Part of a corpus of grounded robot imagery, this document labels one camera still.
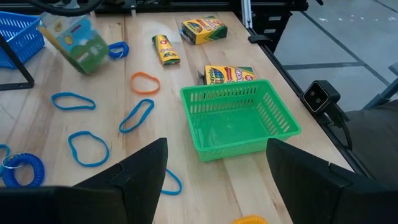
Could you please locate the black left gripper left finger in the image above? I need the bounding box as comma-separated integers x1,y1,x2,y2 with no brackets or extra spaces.
55,138,169,224

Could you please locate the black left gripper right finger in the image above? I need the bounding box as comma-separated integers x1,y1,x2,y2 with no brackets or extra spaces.
266,138,398,224

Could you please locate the yellow spiral coil wristband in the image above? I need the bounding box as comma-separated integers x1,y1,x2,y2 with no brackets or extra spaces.
231,214,270,224

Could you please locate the green plastic basket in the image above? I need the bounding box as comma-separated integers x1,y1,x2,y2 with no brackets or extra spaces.
180,79,302,162

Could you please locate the blue spiral coil wristband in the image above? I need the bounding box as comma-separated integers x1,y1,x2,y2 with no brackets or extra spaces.
108,41,130,60
1,152,46,188

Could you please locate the small Crayola crayon box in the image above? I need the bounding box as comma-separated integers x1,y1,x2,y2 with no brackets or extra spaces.
151,34,181,66

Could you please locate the yellow green Crayola crayon box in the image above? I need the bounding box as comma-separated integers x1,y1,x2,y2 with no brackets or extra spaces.
198,64,256,86
37,12,110,75

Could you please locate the light blue crayola box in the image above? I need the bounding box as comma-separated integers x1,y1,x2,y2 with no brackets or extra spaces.
179,16,228,45

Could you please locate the dark grey fabric seat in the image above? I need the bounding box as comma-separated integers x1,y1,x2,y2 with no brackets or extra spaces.
340,99,398,187

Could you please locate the grey metal leg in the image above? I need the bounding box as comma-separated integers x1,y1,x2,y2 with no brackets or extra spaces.
362,62,398,110

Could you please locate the black controller box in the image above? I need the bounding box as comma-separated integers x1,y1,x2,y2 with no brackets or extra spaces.
251,9,299,54

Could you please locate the black perforated metal stand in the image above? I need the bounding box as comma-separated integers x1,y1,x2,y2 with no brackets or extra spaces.
0,35,35,91

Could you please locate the blue plastic basket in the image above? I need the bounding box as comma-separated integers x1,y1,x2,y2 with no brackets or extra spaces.
0,11,46,69

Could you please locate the black table-level camera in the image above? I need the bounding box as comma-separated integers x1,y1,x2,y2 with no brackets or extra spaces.
302,80,341,114

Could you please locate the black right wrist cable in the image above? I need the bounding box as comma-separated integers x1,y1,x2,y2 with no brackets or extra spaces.
27,0,105,18

